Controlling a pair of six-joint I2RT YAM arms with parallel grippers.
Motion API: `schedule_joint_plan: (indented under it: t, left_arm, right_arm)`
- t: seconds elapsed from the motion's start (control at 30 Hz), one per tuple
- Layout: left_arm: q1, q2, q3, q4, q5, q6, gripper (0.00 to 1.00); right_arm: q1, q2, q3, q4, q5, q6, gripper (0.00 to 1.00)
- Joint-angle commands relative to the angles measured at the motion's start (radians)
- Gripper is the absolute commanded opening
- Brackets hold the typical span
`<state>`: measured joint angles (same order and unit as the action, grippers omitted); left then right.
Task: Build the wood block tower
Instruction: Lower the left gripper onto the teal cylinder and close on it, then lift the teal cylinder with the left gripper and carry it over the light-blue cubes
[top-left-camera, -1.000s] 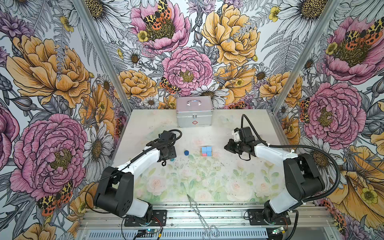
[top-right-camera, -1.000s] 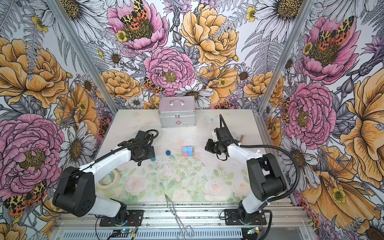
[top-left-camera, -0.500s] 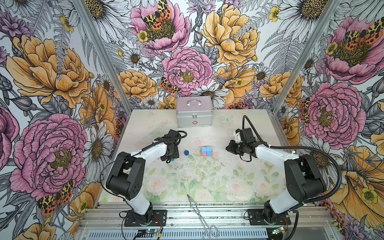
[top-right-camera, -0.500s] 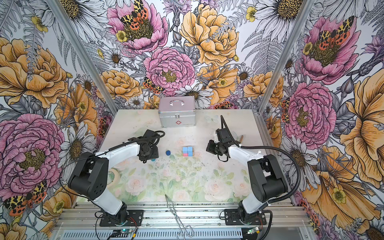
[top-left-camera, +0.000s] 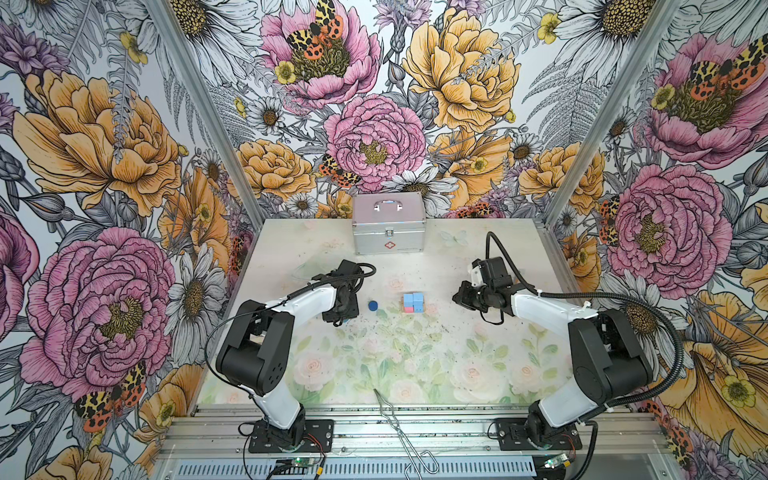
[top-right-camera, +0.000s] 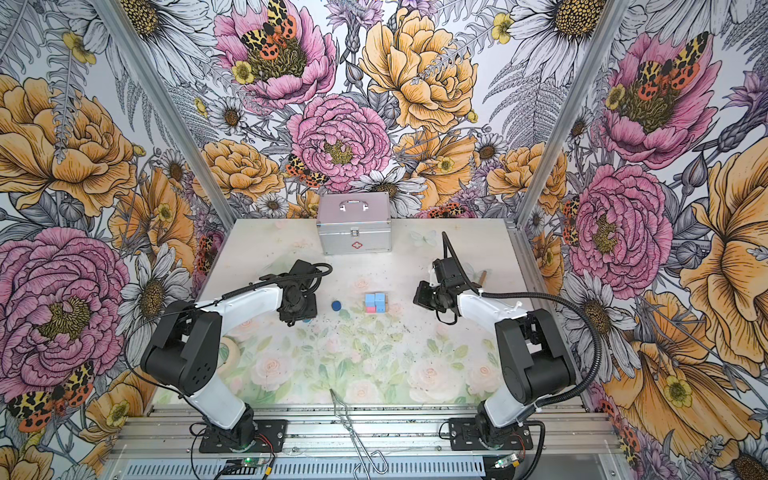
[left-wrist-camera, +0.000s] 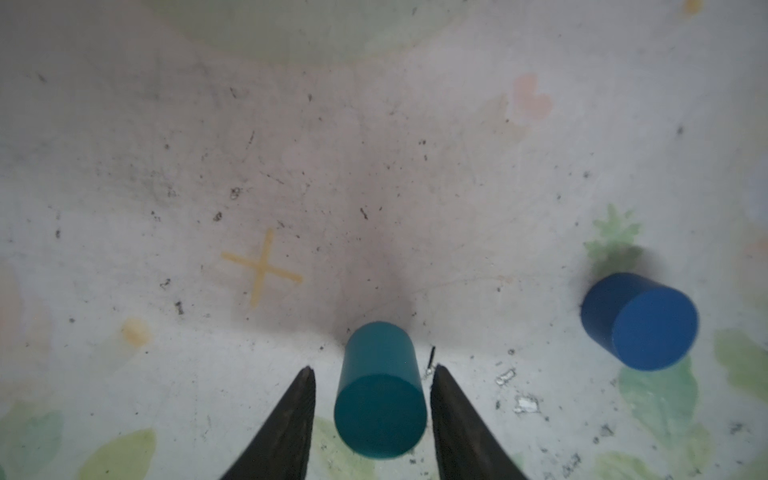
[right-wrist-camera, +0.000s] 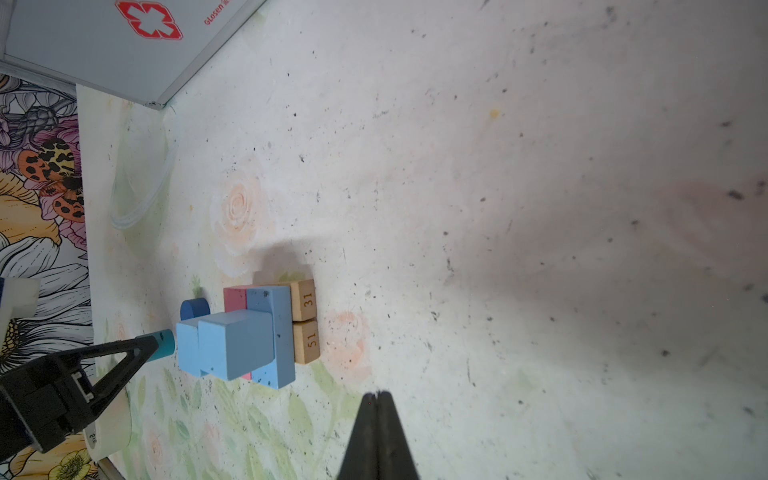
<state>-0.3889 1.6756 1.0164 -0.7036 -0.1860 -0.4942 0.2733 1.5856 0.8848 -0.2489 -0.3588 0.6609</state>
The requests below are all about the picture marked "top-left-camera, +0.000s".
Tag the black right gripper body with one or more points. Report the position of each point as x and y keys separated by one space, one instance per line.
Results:
x=476 y=297

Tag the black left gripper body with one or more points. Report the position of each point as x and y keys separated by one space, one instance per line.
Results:
x=343 y=311

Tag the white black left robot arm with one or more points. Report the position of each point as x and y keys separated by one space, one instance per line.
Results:
x=253 y=355

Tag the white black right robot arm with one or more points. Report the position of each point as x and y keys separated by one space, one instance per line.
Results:
x=609 y=366

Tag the clear plastic bowl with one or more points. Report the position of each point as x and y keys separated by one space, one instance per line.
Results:
x=308 y=264

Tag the silver aluminium case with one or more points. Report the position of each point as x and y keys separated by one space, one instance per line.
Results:
x=393 y=222

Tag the right green circuit board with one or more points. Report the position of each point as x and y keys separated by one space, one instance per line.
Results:
x=555 y=462

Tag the green circuit board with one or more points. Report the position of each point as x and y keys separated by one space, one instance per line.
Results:
x=555 y=462
x=299 y=465

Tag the left green circuit board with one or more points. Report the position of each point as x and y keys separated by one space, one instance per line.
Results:
x=299 y=465

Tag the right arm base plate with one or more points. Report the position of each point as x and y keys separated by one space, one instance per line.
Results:
x=532 y=434

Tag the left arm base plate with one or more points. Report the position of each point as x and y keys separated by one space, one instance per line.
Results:
x=318 y=435

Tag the aluminium rail frame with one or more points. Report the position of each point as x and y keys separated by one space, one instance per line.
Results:
x=213 y=431

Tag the metal wire tongs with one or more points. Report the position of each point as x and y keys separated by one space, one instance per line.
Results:
x=418 y=462

